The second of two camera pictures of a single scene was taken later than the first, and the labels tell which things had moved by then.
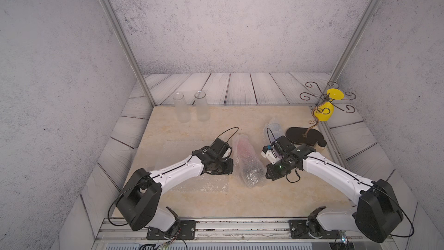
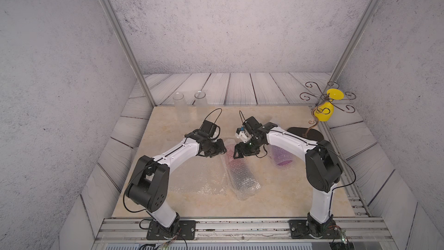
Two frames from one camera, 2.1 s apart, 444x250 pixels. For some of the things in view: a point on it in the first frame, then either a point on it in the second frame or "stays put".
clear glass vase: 182,109 stays put
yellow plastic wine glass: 324,112 stays put
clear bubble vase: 202,106 stays put
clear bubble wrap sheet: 204,183 stays put
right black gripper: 272,174 → 243,151
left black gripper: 229,168 → 221,148
